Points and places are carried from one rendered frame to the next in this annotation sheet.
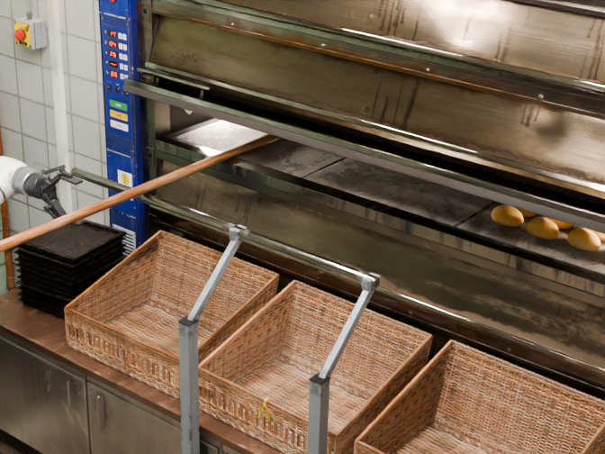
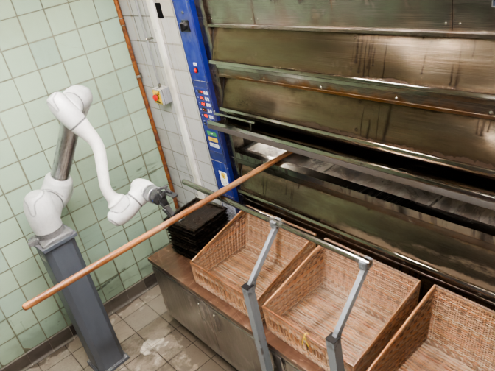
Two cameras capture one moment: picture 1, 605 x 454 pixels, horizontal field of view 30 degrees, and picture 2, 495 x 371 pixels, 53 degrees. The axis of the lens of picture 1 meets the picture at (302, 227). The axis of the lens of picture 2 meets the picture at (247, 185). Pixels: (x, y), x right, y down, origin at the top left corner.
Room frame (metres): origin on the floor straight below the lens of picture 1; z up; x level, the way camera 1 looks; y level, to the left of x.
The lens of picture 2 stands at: (1.25, -0.25, 2.35)
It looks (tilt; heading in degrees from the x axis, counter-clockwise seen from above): 28 degrees down; 17
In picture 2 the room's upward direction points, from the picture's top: 12 degrees counter-clockwise
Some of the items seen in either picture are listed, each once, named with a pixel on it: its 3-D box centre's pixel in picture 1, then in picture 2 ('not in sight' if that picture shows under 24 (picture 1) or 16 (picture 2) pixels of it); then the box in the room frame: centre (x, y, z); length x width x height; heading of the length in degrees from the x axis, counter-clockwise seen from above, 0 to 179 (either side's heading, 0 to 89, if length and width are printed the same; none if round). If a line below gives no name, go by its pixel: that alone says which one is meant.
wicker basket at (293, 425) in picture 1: (313, 371); (339, 306); (2.97, -0.05, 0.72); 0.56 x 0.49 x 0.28; 51
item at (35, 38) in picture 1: (30, 32); (161, 95); (4.08, 1.02, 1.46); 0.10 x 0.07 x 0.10; 52
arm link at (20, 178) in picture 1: (29, 182); (153, 194); (3.30, 0.87, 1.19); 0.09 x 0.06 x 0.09; 142
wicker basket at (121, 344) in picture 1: (172, 310); (253, 258); (3.34, 0.43, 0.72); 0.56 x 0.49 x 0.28; 53
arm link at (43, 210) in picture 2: not in sight; (41, 210); (3.25, 1.52, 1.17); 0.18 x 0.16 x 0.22; 8
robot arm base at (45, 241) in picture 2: not in sight; (46, 233); (3.22, 1.53, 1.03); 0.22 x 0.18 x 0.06; 146
